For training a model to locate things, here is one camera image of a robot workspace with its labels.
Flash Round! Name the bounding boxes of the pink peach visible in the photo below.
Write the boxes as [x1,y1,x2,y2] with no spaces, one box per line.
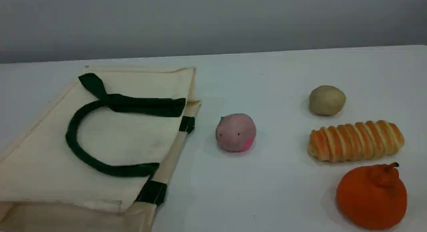
[216,113,257,153]

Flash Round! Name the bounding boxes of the white canvas bag green handles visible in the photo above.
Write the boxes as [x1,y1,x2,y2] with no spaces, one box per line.
[0,66,201,232]

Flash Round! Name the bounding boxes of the long striped bread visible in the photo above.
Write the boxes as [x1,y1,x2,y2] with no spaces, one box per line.
[308,120,405,163]

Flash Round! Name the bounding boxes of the beige potato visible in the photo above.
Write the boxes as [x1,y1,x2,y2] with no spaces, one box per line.
[309,85,347,117]

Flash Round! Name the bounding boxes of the orange tangerine with stem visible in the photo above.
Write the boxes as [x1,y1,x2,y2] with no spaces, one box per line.
[336,162,408,230]

